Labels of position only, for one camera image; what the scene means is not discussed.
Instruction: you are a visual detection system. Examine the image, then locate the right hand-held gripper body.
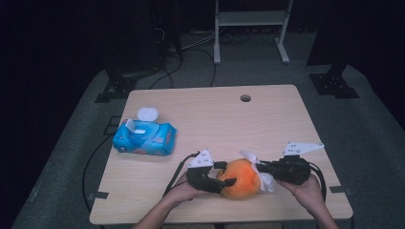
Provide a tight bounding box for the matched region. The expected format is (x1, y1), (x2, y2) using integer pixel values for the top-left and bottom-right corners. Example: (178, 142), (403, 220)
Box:
(268, 140), (326, 186)

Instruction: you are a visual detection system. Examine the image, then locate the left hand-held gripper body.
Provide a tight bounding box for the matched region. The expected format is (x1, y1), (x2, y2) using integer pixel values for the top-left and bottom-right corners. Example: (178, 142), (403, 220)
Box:
(185, 149), (225, 195)

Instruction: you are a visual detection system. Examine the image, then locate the orange plush toy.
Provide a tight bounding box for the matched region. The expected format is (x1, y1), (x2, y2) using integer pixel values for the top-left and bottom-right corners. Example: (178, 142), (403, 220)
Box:
(216, 157), (263, 201)

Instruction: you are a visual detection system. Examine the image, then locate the blue wet wipe pack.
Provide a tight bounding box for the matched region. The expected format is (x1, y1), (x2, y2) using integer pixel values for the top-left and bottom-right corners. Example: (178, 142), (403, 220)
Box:
(112, 107), (178, 156)

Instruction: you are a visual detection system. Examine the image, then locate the person's left hand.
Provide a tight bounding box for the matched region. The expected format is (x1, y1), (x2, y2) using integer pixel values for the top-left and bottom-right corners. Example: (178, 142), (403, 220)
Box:
(164, 173), (205, 206)

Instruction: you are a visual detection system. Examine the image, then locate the person's right hand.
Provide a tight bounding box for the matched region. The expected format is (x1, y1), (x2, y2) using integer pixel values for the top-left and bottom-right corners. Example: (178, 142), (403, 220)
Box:
(279, 177), (323, 210)

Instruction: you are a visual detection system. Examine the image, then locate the black stand base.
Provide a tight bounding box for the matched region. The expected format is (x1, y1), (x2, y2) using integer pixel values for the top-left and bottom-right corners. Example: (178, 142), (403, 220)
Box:
(94, 63), (167, 104)
(307, 61), (361, 100)

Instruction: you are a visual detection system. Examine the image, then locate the right hand-held gripper cable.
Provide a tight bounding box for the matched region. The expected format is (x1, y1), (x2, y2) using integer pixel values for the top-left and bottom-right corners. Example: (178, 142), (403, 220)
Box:
(307, 161), (328, 202)

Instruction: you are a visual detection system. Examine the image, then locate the long black floor cable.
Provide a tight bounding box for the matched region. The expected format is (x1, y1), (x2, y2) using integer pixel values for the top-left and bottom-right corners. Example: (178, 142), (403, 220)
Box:
(81, 135), (117, 214)

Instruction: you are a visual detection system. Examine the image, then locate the grey cable bundle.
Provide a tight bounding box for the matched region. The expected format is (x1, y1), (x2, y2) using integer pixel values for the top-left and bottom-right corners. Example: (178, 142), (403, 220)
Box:
(182, 30), (222, 52)

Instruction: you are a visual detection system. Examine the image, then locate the white metal stand frame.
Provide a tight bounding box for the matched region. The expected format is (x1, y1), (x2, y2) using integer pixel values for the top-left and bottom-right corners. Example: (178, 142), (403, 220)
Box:
(213, 0), (295, 66)

